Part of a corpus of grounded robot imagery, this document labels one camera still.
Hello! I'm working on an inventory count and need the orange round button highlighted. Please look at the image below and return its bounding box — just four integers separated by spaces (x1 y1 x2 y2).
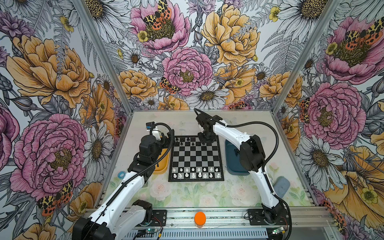
194 212 207 228

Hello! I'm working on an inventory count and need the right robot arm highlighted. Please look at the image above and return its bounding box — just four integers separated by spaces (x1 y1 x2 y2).
194 109 286 225

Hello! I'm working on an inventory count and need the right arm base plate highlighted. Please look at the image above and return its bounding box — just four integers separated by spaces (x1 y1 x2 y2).
244 209 291 226

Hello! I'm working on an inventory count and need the black corrugated cable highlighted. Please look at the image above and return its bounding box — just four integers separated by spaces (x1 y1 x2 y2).
80 121 175 235
193 107 293 240

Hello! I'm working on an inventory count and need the grey blue oval object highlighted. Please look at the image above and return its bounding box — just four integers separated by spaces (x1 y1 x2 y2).
274 176 291 198

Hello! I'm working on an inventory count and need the teal plastic tray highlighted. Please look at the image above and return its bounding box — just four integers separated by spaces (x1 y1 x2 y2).
225 140 249 176

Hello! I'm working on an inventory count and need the aluminium front rail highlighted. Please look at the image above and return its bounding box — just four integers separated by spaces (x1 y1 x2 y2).
78 206 335 230

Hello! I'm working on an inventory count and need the black white chessboard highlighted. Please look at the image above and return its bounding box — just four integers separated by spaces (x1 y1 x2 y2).
169 136 225 182

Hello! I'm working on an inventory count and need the yellow plastic tray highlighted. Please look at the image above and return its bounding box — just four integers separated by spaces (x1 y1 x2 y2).
153 144 172 175

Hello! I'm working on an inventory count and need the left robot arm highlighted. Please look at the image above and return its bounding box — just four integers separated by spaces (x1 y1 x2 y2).
72 122 175 240

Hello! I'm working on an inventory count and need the left black corrugated cable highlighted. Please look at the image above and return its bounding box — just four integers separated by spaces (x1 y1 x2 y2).
80 121 175 235

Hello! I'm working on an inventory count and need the white vented cable duct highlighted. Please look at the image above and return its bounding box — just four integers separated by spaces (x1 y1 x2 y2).
123 228 269 240

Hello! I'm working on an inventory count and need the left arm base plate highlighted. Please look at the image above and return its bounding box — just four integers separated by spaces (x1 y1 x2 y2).
148 209 168 227

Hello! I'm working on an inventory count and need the right black corrugated cable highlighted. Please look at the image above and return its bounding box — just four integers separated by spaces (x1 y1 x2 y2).
193 107 293 240

